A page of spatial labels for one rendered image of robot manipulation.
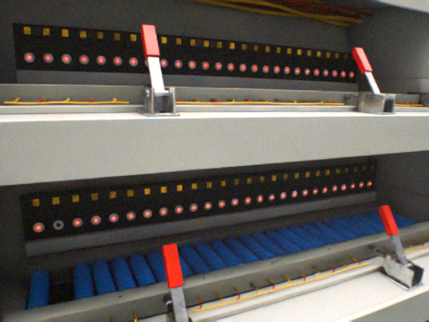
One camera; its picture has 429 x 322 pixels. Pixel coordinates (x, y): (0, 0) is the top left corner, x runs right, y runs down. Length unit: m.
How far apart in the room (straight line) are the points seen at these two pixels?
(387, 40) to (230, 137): 0.44
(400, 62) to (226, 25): 0.30
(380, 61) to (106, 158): 0.54
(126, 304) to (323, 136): 0.25
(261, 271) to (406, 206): 0.35
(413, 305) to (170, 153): 0.31
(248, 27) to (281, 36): 0.07
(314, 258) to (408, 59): 0.38
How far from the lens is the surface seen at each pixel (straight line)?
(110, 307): 0.32
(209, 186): 0.43
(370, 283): 0.42
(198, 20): 0.56
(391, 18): 0.67
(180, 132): 0.27
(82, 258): 0.40
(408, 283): 0.43
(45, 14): 0.51
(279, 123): 0.31
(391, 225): 0.43
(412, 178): 0.63
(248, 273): 0.36
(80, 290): 0.35
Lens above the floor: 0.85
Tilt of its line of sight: 6 degrees up
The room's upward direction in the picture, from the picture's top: 7 degrees counter-clockwise
